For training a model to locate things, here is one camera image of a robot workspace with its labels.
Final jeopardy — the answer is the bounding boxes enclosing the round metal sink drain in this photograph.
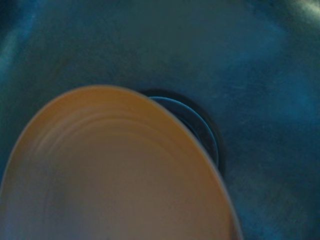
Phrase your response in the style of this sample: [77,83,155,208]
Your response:
[136,87,227,179]

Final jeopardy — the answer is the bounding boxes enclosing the stainless steel sink basin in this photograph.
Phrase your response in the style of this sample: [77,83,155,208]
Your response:
[0,0,320,240]

